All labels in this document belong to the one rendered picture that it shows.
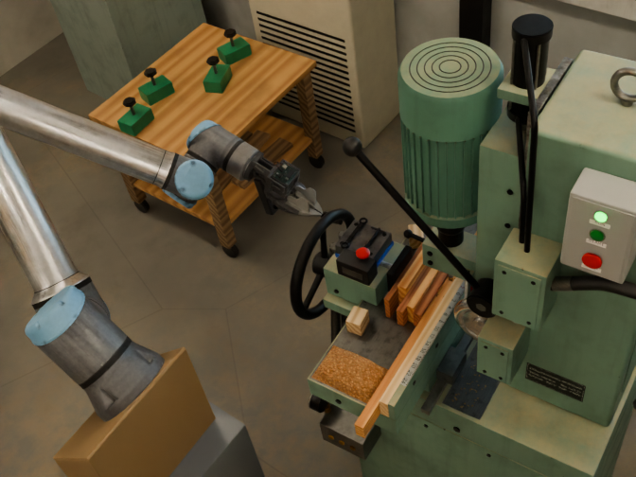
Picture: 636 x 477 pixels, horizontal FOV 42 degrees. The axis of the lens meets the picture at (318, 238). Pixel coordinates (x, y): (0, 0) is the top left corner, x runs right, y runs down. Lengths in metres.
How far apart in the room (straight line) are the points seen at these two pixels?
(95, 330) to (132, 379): 0.13
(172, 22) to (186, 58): 0.59
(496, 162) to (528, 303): 0.24
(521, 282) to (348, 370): 0.46
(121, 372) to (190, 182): 0.45
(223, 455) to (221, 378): 0.79
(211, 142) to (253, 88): 1.02
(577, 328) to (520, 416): 0.30
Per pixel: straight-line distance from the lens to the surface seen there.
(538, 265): 1.37
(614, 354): 1.58
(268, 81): 3.07
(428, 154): 1.43
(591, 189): 1.24
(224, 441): 2.10
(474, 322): 1.63
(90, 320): 1.86
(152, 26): 3.78
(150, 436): 1.94
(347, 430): 1.98
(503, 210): 1.47
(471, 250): 1.69
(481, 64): 1.41
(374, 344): 1.76
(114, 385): 1.86
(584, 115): 1.30
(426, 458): 2.04
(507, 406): 1.80
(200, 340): 2.98
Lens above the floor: 2.35
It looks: 48 degrees down
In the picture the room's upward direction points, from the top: 11 degrees counter-clockwise
